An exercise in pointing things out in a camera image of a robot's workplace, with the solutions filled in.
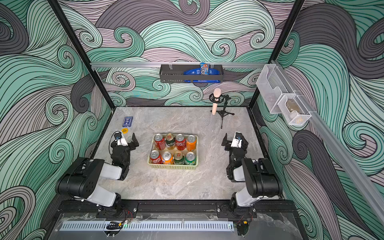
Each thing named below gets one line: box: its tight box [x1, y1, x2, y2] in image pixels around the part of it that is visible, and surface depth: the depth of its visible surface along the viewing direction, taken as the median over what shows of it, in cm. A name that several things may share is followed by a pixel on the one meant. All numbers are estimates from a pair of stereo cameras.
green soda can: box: [184, 151, 197, 166], surface depth 83 cm
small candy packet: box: [200, 62, 209, 76], surface depth 92 cm
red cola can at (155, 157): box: [149, 149, 163, 164], surface depth 83 cm
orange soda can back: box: [186, 134, 197, 151], surface depth 91 cm
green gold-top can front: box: [173, 150, 185, 165], surface depth 83 cm
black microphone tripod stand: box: [209, 93, 235, 129], surface depth 97 cm
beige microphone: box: [212, 87, 222, 115], surface depth 93 cm
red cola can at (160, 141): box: [153, 133, 166, 151], surface depth 92 cm
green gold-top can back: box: [165, 133, 176, 150], surface depth 92 cm
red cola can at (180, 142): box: [175, 133, 186, 151], surface depth 91 cm
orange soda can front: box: [161, 151, 174, 165], surface depth 83 cm
